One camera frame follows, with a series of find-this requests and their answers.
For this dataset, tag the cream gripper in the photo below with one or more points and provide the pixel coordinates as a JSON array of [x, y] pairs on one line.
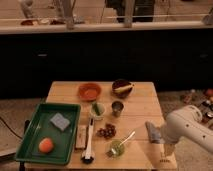
[[169, 149]]

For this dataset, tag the blue-grey towel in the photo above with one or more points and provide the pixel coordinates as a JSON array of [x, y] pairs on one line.
[[154, 134]]

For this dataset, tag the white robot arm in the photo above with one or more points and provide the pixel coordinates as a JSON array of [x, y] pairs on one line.
[[186, 122]]

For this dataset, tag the green glass bowl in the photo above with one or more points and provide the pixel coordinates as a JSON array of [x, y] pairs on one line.
[[116, 148]]

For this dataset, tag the dark brown bowl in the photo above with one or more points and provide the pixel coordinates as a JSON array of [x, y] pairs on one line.
[[119, 83]]

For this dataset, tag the red-orange bowl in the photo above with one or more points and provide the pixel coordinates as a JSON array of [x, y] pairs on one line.
[[89, 91]]

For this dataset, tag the bunch of red grapes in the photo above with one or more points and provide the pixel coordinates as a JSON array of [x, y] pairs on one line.
[[107, 132]]

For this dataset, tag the small metal cup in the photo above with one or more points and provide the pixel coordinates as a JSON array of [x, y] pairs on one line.
[[117, 108]]

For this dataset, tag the yellow banana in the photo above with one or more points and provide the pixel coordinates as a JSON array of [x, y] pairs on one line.
[[123, 88]]

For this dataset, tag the white black brush tool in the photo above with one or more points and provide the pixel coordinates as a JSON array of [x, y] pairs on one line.
[[88, 155]]

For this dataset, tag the green cucumber piece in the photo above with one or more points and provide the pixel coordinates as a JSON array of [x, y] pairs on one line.
[[96, 108]]

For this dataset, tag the small wooden block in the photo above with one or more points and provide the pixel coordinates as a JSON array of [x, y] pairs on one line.
[[81, 137]]

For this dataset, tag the blue sponge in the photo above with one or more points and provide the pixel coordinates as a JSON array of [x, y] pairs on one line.
[[59, 121]]

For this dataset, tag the orange fruit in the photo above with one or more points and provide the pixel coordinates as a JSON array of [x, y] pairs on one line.
[[46, 145]]

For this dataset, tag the green plastic tray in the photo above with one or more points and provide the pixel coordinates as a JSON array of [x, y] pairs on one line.
[[41, 127]]

